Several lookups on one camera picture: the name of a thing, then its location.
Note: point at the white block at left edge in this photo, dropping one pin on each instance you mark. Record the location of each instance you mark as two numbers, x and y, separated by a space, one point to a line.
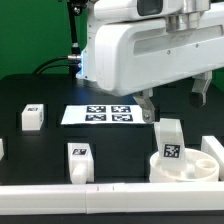
1 149

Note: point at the white rail wall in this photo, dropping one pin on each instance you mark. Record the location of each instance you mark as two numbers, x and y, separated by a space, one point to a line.
214 148
111 198

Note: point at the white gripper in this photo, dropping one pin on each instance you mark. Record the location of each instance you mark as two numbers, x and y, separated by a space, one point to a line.
136 56

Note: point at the white right rail wall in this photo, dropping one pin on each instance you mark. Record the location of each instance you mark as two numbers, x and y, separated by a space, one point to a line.
214 148

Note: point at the white sheet with four tags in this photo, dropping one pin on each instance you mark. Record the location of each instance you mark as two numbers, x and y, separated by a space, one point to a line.
102 114

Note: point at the white front rail wall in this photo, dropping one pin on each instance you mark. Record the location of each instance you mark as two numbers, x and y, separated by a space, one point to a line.
111 198

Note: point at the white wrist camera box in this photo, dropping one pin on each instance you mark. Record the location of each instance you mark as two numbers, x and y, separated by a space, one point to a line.
131 10

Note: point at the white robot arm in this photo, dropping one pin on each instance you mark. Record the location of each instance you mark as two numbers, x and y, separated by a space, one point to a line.
136 45

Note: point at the white round stool seat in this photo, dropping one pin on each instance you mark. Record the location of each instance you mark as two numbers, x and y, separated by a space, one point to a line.
201 167

